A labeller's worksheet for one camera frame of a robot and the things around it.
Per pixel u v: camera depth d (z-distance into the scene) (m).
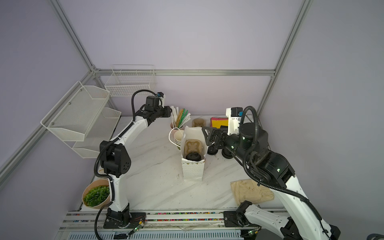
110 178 0.56
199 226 0.73
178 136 0.90
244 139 0.37
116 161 0.54
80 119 0.78
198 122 1.14
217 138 0.47
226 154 0.96
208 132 0.48
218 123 1.11
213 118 1.13
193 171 0.76
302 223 0.35
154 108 0.74
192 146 0.91
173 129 0.97
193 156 0.82
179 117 0.98
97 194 0.72
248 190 0.83
